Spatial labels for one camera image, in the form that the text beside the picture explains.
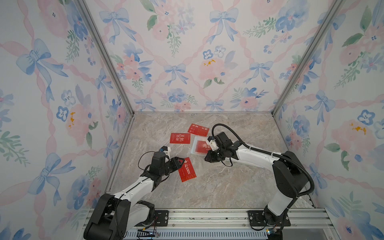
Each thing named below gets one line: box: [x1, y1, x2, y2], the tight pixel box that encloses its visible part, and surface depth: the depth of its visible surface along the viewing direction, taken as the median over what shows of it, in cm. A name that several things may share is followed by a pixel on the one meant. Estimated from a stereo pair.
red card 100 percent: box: [178, 157, 197, 183], surface depth 91 cm
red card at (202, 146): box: [195, 140, 212, 154], surface depth 100 cm
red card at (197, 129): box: [187, 123, 210, 137], surface depth 112 cm
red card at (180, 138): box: [169, 133, 191, 144], surface depth 106 cm
